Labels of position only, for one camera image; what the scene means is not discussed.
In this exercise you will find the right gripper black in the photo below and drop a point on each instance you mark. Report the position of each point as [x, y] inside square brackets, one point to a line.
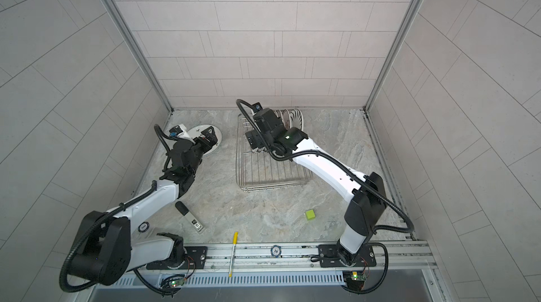
[252, 139]

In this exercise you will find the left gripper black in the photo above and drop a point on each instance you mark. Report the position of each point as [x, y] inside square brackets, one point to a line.
[212, 141]

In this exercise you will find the watermelon pattern plate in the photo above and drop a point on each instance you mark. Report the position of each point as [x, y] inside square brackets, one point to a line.
[205, 130]

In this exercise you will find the black striped white plate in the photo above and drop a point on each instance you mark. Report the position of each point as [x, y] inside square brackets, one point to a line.
[297, 119]

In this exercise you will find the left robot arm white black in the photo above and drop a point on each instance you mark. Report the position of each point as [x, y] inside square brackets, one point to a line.
[102, 251]

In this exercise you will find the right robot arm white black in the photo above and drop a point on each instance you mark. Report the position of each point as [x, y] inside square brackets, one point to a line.
[364, 209]

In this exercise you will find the red text white plate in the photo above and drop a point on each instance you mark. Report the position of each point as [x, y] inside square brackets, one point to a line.
[280, 115]

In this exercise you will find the rearmost white plate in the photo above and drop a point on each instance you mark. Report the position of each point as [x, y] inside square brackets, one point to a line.
[287, 119]

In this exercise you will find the black silver remote tool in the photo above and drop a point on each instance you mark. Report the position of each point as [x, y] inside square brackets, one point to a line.
[192, 219]

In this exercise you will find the green cube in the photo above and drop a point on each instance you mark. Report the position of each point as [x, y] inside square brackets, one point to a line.
[310, 215]

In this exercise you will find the yellow white pen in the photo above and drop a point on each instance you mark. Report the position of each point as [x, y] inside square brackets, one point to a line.
[232, 255]

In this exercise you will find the left circuit board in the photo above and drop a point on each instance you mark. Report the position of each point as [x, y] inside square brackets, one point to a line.
[173, 283]

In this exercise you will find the circuit board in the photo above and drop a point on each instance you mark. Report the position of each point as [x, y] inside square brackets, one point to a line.
[354, 281]
[173, 283]

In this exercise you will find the right circuit board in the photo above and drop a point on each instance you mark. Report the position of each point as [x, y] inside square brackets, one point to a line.
[354, 281]

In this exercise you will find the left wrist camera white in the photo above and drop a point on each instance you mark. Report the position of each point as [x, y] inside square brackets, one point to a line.
[180, 132]

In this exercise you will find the metal wire dish rack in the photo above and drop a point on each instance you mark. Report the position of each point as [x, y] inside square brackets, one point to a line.
[257, 170]

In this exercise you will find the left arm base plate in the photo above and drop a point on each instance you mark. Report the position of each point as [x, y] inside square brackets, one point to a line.
[195, 258]

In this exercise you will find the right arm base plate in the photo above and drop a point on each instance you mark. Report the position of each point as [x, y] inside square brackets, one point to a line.
[335, 256]

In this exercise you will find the aluminium mounting rail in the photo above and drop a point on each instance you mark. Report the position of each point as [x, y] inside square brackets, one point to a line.
[297, 257]

